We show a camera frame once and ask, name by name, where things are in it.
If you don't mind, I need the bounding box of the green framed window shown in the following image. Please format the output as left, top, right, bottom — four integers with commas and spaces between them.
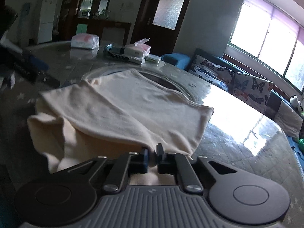
228, 0, 304, 92

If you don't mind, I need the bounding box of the dark wooden sideboard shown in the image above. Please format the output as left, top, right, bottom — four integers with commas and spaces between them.
76, 18, 132, 47

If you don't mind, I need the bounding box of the blue sofa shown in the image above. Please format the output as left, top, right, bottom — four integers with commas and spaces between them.
161, 49, 304, 157

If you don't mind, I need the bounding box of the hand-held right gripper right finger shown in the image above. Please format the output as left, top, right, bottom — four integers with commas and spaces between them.
155, 144, 238, 193

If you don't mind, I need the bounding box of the purple window blind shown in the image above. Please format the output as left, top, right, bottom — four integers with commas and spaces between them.
243, 0, 304, 45

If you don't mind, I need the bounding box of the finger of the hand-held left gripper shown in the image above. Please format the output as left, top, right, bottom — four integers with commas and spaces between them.
22, 53, 49, 71
36, 72, 61, 87

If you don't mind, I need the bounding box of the plain grey pillow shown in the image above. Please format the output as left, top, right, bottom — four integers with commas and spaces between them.
275, 100, 304, 142

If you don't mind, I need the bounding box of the panda plush toy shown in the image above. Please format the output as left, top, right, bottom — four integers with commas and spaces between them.
289, 95, 302, 107

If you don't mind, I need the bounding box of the black hairbrush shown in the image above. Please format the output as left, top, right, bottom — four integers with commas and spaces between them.
103, 44, 130, 62

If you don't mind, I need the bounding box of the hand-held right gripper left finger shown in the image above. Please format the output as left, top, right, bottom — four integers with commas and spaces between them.
56, 147, 150, 194

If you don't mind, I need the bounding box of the round black induction cooktop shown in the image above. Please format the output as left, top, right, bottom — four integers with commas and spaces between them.
82, 66, 202, 105

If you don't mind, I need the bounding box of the white refrigerator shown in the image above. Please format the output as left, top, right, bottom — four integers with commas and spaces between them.
36, 0, 59, 44

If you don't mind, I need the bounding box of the open white tissue pack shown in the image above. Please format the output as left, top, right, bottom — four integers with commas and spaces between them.
125, 38, 151, 57

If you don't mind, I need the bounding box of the cream garment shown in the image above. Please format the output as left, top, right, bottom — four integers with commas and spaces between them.
27, 68, 214, 186

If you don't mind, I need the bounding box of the butterfly print pillow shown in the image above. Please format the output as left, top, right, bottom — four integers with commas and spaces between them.
189, 55, 235, 92
231, 72, 273, 114

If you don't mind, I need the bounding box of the dark wooden display cabinet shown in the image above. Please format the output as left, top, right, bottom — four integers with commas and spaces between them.
58, 0, 117, 41

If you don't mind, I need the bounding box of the white remote control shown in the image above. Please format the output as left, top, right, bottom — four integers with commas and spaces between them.
123, 55, 146, 65

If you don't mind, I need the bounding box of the sealed pink white tissue pack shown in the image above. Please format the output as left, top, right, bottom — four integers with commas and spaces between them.
71, 34, 100, 50

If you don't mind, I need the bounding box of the dark wooden door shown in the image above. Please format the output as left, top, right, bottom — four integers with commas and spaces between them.
132, 0, 196, 53

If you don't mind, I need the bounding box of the row of glass jars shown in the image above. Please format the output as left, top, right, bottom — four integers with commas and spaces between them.
94, 9, 111, 19

